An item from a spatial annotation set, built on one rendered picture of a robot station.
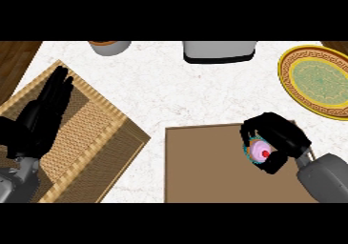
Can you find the brown flat tray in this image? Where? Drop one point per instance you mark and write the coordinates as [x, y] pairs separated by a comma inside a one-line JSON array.
[[223, 165]]

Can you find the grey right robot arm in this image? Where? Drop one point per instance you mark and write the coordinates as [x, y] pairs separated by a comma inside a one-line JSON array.
[[325, 178]]

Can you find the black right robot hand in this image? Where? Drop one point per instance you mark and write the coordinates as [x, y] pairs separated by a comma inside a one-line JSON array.
[[282, 136]]

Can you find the yellow and green patterned plate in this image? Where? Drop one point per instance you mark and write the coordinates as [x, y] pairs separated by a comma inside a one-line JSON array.
[[319, 81]]

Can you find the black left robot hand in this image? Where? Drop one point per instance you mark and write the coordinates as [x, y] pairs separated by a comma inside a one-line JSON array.
[[43, 111]]

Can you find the pink frosted cupcake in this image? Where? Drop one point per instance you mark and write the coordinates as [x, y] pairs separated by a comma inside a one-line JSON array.
[[260, 151]]

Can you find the grey appliance with black base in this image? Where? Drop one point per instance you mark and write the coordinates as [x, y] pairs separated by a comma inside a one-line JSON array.
[[220, 51]]

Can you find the wicker basket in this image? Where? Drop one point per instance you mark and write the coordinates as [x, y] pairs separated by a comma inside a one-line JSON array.
[[82, 139]]

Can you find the grey cup with orange rim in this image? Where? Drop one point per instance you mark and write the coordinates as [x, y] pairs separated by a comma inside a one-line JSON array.
[[111, 47]]

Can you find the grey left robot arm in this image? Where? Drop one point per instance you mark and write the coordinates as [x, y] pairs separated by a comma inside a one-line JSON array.
[[14, 181]]

